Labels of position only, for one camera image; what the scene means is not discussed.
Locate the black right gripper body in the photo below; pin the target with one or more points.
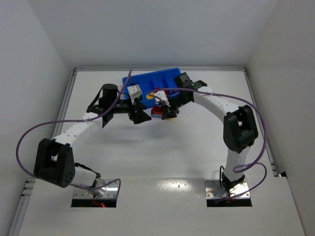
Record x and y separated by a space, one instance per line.
169 111

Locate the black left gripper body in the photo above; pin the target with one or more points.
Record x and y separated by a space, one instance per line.
135 111

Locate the purple rounded lego block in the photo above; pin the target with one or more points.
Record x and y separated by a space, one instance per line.
154 115

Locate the red lego brick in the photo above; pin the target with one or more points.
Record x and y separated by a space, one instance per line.
157 111

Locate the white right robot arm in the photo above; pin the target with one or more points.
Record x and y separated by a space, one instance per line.
239 126

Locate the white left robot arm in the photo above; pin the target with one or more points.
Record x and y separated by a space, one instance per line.
54 160

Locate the blue divided plastic bin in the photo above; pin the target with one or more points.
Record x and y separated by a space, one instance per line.
153 80

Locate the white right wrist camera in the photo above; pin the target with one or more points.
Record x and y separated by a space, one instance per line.
161 98

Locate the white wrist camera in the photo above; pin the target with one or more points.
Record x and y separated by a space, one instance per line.
161 98
134 92

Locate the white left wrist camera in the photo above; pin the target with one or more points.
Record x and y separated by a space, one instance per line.
134 92

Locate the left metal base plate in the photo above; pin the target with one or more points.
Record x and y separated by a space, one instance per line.
106 189

